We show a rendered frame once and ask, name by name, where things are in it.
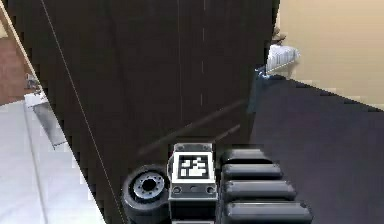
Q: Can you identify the dark brown cupboard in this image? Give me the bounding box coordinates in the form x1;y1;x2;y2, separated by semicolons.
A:
2;0;282;224

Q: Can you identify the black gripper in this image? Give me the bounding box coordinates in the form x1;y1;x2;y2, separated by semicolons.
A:
121;163;172;224

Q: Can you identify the white ribbed object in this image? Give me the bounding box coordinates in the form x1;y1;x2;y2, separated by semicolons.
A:
265;44;301;75

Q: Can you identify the grey metal box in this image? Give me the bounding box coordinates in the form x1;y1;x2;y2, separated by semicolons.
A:
23;91;68;150

